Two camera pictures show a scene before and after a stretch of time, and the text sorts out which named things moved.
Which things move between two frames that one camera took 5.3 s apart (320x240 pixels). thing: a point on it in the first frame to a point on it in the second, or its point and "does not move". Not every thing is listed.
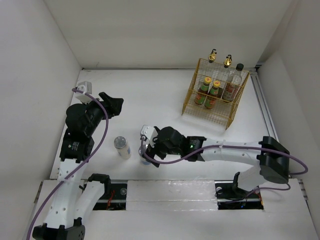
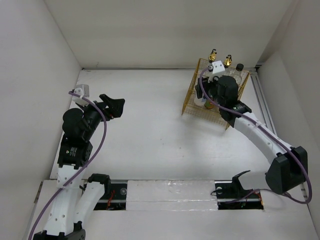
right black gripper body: x=159 y=146 to x=211 y=89
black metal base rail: x=115 y=197 does not move
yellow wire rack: x=214 y=93 does not move
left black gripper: x=114 y=106 does not move
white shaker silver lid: x=141 y=151 to x=200 y=101
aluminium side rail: x=264 y=104 does not move
